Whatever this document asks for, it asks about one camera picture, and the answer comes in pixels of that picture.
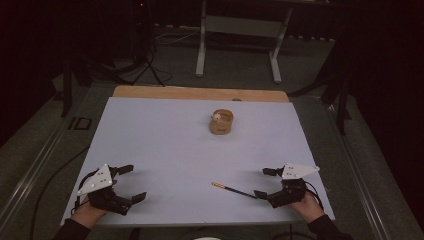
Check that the black rectangular floor frame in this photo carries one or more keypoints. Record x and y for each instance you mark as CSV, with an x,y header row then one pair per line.
x,y
80,123

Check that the white table mat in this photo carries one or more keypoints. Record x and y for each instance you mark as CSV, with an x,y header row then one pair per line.
x,y
186,156

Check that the black tripod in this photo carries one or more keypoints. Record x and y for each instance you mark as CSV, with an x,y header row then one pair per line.
x,y
146,63

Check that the metal floor rail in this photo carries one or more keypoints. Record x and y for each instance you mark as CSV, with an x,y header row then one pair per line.
x,y
358,173
31,170

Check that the black stand leg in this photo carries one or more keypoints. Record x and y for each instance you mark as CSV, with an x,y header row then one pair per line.
x,y
341,106

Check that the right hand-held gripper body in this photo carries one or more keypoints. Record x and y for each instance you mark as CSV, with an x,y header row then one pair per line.
x,y
289,192

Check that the black pencil with orange end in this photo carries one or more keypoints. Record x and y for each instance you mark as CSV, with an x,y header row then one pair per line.
x,y
233,190

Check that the person's right hand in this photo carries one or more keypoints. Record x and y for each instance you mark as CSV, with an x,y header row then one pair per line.
x,y
308,208

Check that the white metal stand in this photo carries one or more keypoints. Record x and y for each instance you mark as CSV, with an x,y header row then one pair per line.
x,y
240,26

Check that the wooden table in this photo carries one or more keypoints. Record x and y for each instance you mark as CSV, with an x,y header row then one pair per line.
x,y
200,93

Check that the small white object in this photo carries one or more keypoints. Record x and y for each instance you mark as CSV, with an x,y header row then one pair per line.
x,y
217,116

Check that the round wooden cup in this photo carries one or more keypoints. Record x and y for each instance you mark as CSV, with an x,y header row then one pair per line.
x,y
221,124

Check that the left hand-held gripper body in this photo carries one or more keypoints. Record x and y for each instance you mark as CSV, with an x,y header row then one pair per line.
x,y
107,199

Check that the person's left hand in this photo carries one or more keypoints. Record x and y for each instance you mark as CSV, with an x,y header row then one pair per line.
x,y
87,214

